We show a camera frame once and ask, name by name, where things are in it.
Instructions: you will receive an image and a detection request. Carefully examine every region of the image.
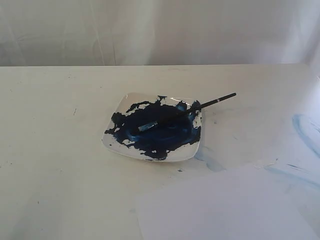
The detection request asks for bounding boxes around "white backdrop curtain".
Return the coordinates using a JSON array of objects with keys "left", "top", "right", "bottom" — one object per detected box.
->
[{"left": 0, "top": 0, "right": 320, "bottom": 66}]

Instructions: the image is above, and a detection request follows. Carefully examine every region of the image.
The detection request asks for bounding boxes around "white square paint plate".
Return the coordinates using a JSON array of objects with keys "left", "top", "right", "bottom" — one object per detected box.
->
[{"left": 102, "top": 92, "right": 202, "bottom": 162}]

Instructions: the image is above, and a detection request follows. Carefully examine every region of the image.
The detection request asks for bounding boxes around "black paintbrush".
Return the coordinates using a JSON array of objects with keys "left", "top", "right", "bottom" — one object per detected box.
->
[{"left": 134, "top": 92, "right": 237, "bottom": 134}]

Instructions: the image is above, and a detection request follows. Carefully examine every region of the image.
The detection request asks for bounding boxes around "white paper sheet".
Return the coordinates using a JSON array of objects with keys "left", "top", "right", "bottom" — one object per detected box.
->
[{"left": 135, "top": 166, "right": 317, "bottom": 240}]

